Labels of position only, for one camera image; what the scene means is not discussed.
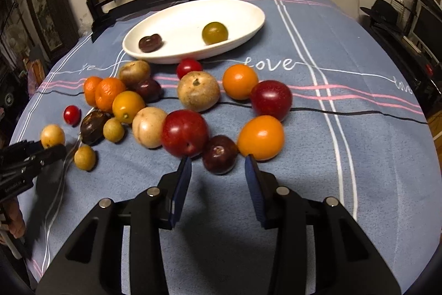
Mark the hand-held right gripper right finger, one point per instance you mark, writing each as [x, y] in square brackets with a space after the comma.
[253, 184]

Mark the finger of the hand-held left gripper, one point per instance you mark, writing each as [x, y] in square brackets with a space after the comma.
[48, 155]
[17, 150]

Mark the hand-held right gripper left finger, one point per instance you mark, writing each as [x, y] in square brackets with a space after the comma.
[183, 184]

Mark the pale longan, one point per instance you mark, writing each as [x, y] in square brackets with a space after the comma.
[52, 136]
[85, 158]

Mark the dark purple plum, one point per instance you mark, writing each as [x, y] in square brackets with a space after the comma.
[220, 154]
[148, 89]

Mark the smooth orange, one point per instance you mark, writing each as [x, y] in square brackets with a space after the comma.
[260, 138]
[240, 81]

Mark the red plum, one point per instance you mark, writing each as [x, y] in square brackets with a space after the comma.
[184, 133]

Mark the dark brown elongated fruit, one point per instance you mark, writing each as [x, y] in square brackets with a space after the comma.
[94, 127]

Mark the pale tan potato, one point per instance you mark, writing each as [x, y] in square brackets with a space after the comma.
[150, 127]

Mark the greenish longan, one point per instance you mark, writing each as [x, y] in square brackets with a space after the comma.
[113, 130]

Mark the mandarin orange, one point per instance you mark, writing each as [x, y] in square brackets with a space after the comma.
[89, 89]
[109, 94]

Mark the red apple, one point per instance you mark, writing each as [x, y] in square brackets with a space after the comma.
[271, 100]

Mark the yellow-orange kumquat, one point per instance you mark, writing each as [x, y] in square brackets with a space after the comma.
[128, 106]

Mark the tan round fruit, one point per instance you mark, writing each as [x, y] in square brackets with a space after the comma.
[198, 90]

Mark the brown spotted fruit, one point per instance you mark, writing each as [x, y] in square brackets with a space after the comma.
[134, 72]

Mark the dark brown dimpled fruit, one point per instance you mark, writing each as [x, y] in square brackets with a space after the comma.
[150, 43]

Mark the green tomato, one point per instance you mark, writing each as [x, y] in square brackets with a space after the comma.
[214, 33]

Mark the white oval plate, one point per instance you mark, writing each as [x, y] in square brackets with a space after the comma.
[179, 22]

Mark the person's left hand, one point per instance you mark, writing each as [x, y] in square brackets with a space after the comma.
[15, 219]

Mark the blue plaid tablecloth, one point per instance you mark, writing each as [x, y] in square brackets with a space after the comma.
[345, 160]

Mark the black hat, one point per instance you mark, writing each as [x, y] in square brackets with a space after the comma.
[380, 10]

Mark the computer monitor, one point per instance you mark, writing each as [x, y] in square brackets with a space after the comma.
[426, 26]

